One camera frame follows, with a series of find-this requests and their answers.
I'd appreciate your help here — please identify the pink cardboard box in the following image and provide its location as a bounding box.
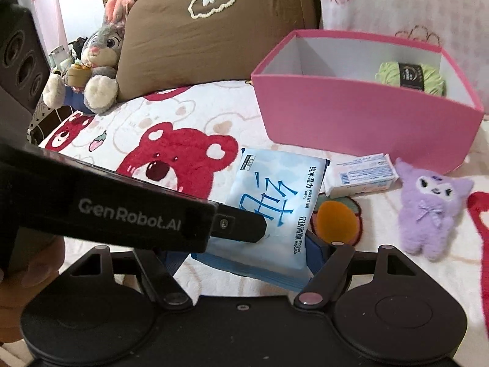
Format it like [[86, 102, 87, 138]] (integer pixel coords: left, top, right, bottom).
[[250, 29, 487, 176]]

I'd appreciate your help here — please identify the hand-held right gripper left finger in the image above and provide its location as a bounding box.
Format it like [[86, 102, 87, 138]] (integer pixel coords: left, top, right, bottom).
[[67, 245, 193, 311]]

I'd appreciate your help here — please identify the brown cloud pillow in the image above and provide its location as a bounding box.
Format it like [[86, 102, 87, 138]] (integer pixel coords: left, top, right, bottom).
[[115, 0, 319, 102]]

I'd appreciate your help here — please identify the green yarn ball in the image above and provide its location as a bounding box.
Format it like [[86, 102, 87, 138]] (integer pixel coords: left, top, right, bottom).
[[374, 61, 447, 96]]

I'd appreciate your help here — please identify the blue wet wipes pack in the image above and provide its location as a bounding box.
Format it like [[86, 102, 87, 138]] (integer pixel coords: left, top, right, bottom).
[[191, 147, 331, 291]]

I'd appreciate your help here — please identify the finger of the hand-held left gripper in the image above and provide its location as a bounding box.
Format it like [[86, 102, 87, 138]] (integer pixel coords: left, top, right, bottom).
[[210, 202, 267, 243]]

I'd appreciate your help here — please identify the pink hanging cloth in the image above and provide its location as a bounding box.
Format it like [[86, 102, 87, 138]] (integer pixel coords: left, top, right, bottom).
[[31, 0, 67, 58]]

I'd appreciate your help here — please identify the black plush toy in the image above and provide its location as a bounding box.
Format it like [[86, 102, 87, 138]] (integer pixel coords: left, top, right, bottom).
[[69, 37, 89, 62]]

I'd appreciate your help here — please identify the person's left hand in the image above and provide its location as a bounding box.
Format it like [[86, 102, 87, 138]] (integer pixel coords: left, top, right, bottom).
[[0, 237, 66, 347]]

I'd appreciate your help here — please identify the orange makeup sponge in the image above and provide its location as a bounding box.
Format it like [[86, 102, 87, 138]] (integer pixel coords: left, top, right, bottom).
[[317, 201, 356, 245]]

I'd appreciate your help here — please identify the white tissue packet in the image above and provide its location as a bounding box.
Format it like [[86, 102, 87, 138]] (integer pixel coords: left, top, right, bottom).
[[325, 153, 400, 199]]

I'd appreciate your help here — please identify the grey rabbit plush toy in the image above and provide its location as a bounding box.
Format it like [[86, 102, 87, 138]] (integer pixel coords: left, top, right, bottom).
[[42, 0, 127, 114]]

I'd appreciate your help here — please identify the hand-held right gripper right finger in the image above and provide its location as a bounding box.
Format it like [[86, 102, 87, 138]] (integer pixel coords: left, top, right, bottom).
[[293, 230, 415, 310]]

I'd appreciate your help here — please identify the red bear printed blanket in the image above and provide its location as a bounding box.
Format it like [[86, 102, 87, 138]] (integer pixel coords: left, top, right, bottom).
[[28, 80, 489, 352]]

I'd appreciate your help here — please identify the purple plush toy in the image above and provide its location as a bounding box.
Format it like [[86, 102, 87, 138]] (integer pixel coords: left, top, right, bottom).
[[393, 158, 475, 262]]

